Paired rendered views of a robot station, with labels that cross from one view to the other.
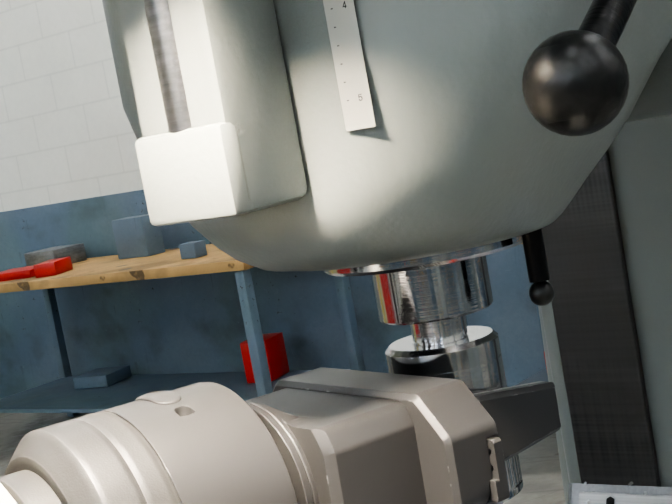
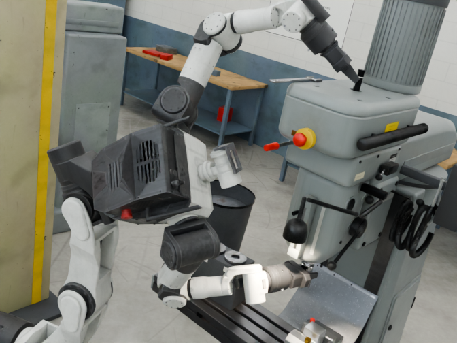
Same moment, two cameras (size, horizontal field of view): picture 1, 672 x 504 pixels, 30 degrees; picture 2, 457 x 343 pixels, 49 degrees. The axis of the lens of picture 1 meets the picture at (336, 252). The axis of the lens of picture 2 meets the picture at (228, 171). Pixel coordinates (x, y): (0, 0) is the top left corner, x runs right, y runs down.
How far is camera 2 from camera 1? 134 cm
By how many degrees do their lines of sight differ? 15
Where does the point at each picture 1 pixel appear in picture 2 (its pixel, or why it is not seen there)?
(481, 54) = (325, 253)
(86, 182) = (184, 26)
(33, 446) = (268, 270)
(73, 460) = (273, 274)
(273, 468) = (289, 279)
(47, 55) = not seen: outside the picture
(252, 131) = (300, 251)
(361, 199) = (308, 258)
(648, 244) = not seen: hidden behind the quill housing
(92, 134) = (192, 11)
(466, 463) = (307, 283)
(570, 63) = (331, 266)
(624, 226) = not seen: hidden behind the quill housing
